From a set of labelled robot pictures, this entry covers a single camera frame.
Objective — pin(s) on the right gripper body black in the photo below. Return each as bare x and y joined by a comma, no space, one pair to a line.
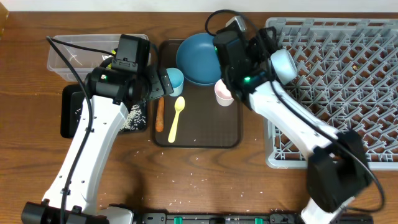
259,51

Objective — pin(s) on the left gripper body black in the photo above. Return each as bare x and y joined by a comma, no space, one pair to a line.
156,83

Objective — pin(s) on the light blue small bowl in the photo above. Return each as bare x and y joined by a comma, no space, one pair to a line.
284,66

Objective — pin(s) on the pile of white rice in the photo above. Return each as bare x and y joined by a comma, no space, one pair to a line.
136,120

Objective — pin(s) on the pink plastic cup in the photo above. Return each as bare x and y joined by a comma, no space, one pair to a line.
223,95

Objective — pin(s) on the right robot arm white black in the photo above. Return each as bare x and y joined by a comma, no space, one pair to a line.
255,72

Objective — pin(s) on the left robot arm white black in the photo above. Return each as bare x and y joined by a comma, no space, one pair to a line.
72,196

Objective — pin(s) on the clear plastic waste bin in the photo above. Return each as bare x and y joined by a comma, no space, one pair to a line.
81,60

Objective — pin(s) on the black waste tray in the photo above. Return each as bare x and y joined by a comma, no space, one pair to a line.
71,96

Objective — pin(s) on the grey dishwasher rack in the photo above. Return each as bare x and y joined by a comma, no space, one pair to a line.
347,77

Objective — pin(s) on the light blue plastic cup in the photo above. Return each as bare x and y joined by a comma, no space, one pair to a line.
176,78

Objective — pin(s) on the yellow plastic spoon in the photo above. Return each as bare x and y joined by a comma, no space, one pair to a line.
178,106

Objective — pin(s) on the orange carrot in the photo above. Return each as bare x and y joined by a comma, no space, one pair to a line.
159,121

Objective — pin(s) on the dark blue plate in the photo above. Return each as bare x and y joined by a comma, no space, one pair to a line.
197,59

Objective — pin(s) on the brown serving tray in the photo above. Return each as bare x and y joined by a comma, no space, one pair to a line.
203,123

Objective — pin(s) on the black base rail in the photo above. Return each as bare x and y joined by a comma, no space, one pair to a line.
197,218

